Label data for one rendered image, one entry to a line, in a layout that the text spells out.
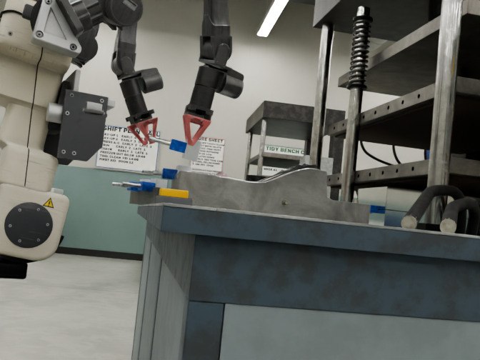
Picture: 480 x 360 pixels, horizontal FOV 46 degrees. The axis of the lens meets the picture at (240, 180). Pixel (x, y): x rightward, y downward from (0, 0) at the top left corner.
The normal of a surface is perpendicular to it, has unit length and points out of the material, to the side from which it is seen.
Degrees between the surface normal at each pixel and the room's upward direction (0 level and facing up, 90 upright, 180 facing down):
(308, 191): 90
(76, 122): 90
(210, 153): 90
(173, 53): 90
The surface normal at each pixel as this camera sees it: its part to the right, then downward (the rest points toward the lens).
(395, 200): 0.19, -0.04
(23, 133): 0.45, -0.01
